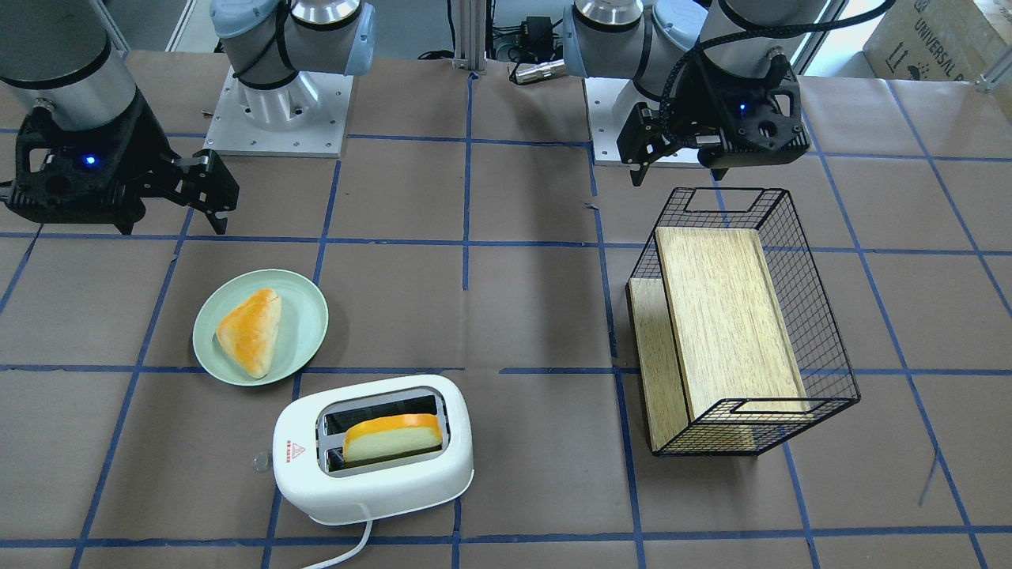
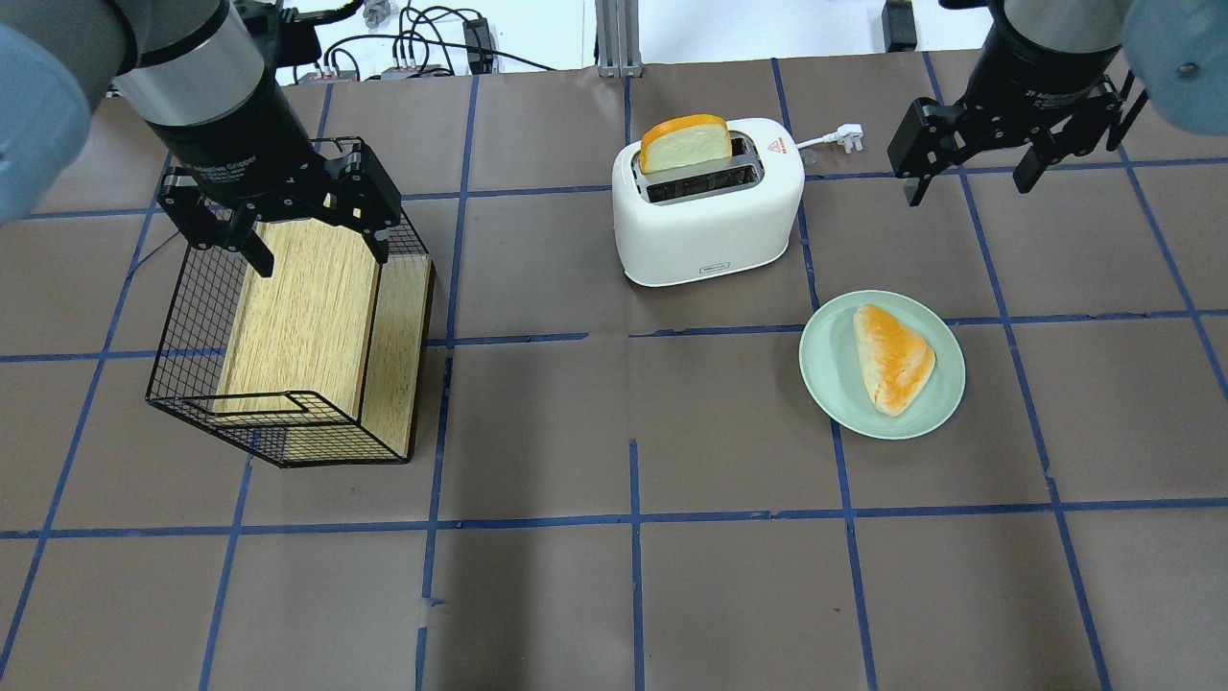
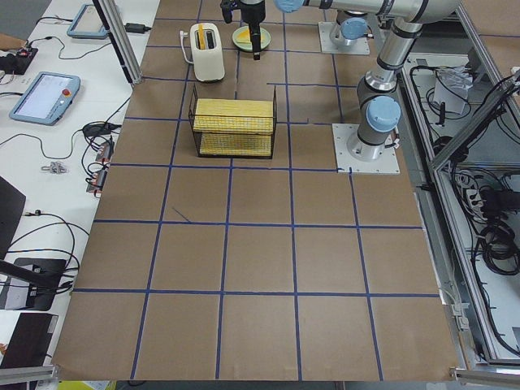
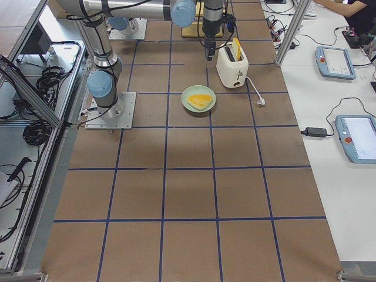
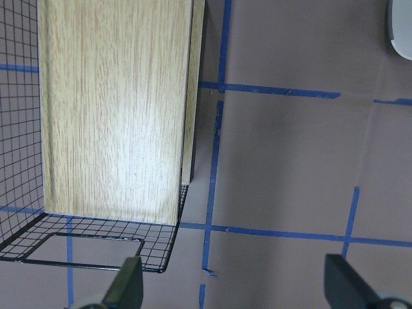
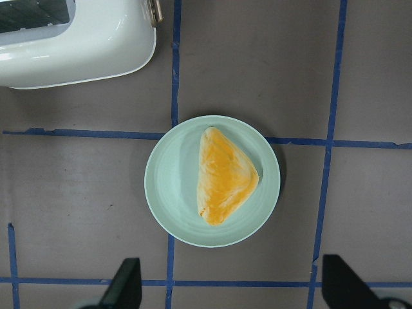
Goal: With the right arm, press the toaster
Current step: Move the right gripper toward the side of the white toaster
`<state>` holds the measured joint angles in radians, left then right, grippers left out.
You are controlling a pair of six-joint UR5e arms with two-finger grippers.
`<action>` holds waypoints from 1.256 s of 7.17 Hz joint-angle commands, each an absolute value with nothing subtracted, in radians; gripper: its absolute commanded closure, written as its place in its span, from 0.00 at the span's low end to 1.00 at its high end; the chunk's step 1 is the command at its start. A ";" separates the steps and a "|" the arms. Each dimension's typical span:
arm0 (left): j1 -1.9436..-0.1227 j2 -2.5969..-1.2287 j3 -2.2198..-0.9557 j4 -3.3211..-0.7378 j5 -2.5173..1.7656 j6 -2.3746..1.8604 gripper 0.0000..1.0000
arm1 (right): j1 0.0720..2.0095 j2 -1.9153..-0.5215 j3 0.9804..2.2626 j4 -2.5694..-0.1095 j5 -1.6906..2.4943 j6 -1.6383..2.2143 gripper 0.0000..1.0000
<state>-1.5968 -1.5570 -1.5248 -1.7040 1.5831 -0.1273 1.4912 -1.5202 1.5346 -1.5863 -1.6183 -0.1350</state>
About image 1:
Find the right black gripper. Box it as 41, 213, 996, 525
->
2, 89, 240, 236

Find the light green plate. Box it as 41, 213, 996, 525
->
192, 269, 329, 386

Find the triangular bread on plate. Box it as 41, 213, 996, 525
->
214, 288, 283, 379

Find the aluminium frame post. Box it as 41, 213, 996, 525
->
451, 0, 490, 76

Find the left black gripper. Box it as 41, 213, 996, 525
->
617, 47, 810, 187

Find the cardboard box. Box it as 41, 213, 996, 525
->
863, 1, 1011, 81

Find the bread slice in toaster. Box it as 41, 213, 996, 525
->
343, 413, 444, 462

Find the black wire basket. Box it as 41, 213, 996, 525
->
630, 187, 860, 456

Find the white toaster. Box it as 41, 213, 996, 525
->
272, 375, 474, 526

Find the white toaster power cord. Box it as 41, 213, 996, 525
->
300, 506, 374, 569

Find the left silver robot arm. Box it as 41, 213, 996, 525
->
561, 1, 835, 186

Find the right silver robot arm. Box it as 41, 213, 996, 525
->
2, 1, 375, 235

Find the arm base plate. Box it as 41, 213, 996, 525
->
203, 72, 353, 158
584, 77, 655, 167

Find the black power adapter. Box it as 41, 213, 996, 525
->
520, 16, 554, 51

